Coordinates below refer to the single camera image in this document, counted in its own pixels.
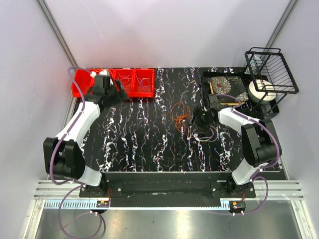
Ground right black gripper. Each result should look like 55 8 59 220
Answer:
185 106 214 134

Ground white cable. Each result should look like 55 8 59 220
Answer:
190 129 215 142

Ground brown cable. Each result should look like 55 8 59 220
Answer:
191 125 218 142

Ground blue cable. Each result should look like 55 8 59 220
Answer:
135 74 152 91

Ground orange cable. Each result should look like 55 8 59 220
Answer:
169 101 194 134

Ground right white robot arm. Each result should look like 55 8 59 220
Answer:
191 94 282 198

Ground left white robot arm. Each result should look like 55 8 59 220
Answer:
43 70 129 197

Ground red storage bin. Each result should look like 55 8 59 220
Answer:
133 68 155 98
94 69 114 86
113 68 135 98
71 68 96 98

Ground floral square plate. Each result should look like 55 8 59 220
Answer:
210 76 249 106

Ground white green bowl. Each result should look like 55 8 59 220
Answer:
248 79 277 104

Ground glass cup in rack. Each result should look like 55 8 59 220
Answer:
250 56 262 74

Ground black wire dish rack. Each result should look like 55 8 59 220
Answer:
244 47 299 107

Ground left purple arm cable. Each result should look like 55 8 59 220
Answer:
48 67 107 237

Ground aluminium frame rail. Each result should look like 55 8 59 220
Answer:
33 180 80 199

